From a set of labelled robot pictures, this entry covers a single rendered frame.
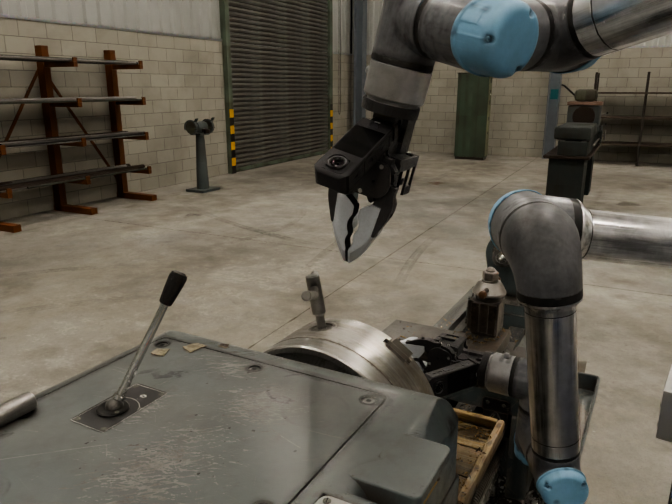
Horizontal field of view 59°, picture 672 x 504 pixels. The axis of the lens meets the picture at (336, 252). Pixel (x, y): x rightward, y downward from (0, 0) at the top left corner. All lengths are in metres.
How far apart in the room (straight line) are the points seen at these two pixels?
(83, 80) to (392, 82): 8.61
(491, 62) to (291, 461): 0.43
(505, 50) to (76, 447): 0.57
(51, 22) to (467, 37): 8.49
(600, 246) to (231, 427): 0.67
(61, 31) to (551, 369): 8.53
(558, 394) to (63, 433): 0.69
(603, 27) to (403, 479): 0.48
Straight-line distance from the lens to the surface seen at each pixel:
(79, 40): 9.25
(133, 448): 0.65
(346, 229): 0.77
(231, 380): 0.75
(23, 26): 8.74
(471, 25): 0.62
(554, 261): 0.91
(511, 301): 1.99
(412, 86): 0.71
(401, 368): 0.90
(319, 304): 0.92
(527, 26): 0.64
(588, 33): 0.70
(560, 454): 1.05
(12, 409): 0.73
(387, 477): 0.58
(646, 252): 1.09
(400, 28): 0.70
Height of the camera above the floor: 1.60
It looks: 16 degrees down
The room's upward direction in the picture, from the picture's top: straight up
